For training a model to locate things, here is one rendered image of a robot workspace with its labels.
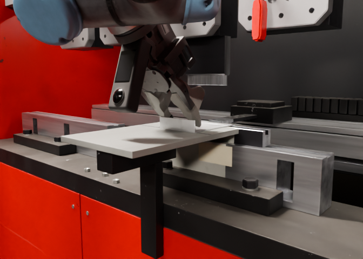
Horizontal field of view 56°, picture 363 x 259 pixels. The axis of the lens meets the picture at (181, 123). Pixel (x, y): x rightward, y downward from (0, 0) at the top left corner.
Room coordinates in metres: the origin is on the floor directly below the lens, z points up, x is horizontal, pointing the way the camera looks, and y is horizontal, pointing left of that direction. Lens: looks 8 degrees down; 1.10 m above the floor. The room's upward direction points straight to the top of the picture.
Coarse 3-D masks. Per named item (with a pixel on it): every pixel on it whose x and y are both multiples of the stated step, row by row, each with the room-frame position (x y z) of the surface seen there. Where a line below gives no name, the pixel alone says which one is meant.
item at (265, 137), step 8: (240, 128) 0.64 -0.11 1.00; (248, 128) 0.65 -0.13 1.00; (256, 128) 0.64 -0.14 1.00; (240, 136) 0.64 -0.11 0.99; (248, 136) 0.62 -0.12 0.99; (256, 136) 0.61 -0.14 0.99; (264, 136) 0.61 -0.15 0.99; (240, 144) 0.64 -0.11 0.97; (248, 144) 0.62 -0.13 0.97; (256, 144) 0.61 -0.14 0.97; (264, 144) 0.61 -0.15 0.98
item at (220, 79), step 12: (216, 36) 0.68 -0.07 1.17; (228, 36) 0.68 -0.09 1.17; (192, 48) 0.72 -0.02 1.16; (204, 48) 0.70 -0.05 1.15; (216, 48) 0.68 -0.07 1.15; (228, 48) 0.68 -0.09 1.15; (204, 60) 0.70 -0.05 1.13; (216, 60) 0.68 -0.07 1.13; (228, 60) 0.68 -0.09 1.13; (192, 72) 0.72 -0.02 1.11; (204, 72) 0.70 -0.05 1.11; (216, 72) 0.68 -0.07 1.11; (228, 72) 0.68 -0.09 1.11; (192, 84) 0.73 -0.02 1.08; (204, 84) 0.71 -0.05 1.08; (216, 84) 0.69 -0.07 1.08
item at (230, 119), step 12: (240, 108) 0.86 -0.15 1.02; (252, 108) 0.83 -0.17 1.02; (264, 108) 0.81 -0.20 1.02; (276, 108) 0.81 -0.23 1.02; (288, 108) 0.86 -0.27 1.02; (216, 120) 0.72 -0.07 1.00; (228, 120) 0.73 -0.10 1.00; (240, 120) 0.77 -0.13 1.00; (252, 120) 0.83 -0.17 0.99; (264, 120) 0.81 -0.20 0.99; (276, 120) 0.81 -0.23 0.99; (288, 120) 0.87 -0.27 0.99
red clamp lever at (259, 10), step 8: (256, 0) 0.55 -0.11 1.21; (256, 8) 0.55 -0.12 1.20; (264, 8) 0.55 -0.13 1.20; (256, 16) 0.55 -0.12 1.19; (264, 16) 0.55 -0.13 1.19; (256, 24) 0.55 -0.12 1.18; (264, 24) 0.55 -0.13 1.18; (256, 32) 0.54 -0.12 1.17; (264, 32) 0.55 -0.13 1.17; (256, 40) 0.55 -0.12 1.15
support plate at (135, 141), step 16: (128, 128) 0.64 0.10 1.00; (144, 128) 0.64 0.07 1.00; (160, 128) 0.64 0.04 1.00; (224, 128) 0.64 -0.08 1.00; (80, 144) 0.52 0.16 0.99; (96, 144) 0.49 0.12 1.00; (112, 144) 0.49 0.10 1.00; (128, 144) 0.49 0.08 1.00; (144, 144) 0.49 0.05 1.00; (160, 144) 0.49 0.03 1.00; (176, 144) 0.50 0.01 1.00; (192, 144) 0.53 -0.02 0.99
